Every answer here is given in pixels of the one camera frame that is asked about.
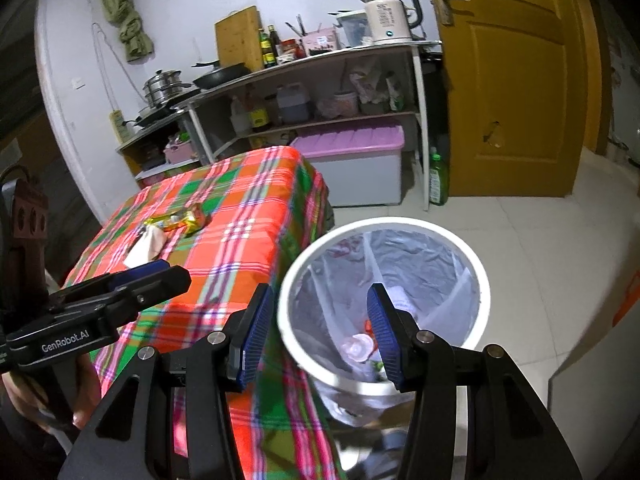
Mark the black frying pan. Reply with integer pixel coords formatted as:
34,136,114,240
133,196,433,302
191,60,251,90

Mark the yellow power strip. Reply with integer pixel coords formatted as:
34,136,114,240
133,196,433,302
109,110,130,143

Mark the white electric kettle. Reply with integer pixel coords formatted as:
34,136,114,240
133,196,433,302
357,0,425,45

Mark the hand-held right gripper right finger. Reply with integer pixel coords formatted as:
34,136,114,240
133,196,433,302
366,282,583,480

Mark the black induction cooker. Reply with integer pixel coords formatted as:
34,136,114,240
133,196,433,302
122,97,201,128

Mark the plaid tablecloth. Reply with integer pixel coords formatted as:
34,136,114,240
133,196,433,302
60,145,351,480

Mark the green and white packet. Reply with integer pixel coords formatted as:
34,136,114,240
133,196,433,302
387,75,406,113

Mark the yellow-label bottle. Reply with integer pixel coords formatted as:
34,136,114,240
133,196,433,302
248,97,271,132

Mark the person's left hand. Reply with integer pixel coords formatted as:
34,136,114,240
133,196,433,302
2,360,102,431

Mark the clear plastic container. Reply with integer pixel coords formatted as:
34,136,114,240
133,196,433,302
336,10,373,48

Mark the white plastic bottle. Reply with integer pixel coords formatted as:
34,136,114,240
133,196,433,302
231,97,252,136

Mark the pink basket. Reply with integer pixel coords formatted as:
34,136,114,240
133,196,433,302
164,141,198,165

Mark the yellow snack wrapper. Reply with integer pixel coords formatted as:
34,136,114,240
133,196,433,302
144,203,210,238

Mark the wooden cutting board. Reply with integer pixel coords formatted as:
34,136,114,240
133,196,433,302
215,6,265,73

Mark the steel steamer pot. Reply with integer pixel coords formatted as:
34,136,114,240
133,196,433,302
142,70,193,103

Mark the white kitchen shelf unit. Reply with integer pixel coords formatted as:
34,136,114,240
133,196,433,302
172,40,443,211

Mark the small white shelf unit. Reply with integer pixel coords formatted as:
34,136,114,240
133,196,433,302
116,110,211,191

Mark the yellow wooden door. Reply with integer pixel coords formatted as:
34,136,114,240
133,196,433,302
420,0,608,200

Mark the pink plastic container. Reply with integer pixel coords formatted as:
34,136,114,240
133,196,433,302
320,91,360,118

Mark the green plastic bottle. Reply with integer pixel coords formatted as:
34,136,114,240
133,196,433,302
427,146,451,206

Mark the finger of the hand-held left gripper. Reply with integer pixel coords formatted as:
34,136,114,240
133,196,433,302
102,266,192,321
60,259,170,301

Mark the beige paper wrapper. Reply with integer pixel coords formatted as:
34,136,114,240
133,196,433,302
122,225,166,268

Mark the plastic jug with dark liquid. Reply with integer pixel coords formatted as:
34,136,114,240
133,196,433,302
276,84,313,125

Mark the storage box with purple lid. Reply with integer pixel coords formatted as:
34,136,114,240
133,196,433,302
290,124,406,208

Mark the white plastic bag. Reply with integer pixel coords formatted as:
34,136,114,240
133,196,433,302
349,57,386,106

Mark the pink utensil holder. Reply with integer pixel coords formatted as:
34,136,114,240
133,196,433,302
299,27,341,56

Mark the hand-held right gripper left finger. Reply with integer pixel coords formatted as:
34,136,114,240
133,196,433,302
59,284,276,480

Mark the white round bin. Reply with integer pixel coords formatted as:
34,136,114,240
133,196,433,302
277,217,491,426

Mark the translucent bin liner bag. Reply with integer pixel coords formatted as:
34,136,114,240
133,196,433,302
295,230,476,428

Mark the green hanging cloth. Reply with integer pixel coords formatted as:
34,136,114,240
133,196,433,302
97,0,156,63

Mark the dark sauce bottle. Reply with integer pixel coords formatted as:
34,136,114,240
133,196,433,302
267,25,282,67

